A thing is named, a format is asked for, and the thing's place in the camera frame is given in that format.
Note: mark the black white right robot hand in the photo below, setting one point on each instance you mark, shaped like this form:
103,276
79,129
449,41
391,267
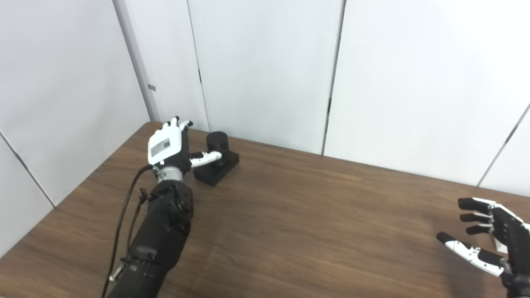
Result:
513,236

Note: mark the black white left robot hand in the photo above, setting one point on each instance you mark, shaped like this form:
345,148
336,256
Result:
167,145

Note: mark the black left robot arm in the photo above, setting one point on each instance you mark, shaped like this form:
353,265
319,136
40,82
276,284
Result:
159,236

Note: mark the black peg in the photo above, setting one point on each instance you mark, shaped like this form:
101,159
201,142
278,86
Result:
217,142

